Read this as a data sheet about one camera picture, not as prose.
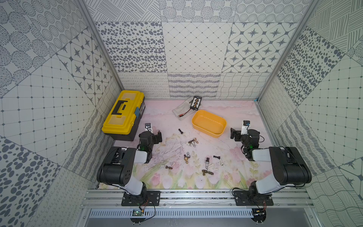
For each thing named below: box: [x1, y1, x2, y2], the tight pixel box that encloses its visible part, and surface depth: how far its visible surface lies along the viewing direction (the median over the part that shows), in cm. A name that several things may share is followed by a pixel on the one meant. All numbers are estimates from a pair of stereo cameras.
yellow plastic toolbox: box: [101, 89, 146, 142], surface depth 92 cm
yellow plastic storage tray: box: [191, 109, 228, 139], surface depth 108 cm
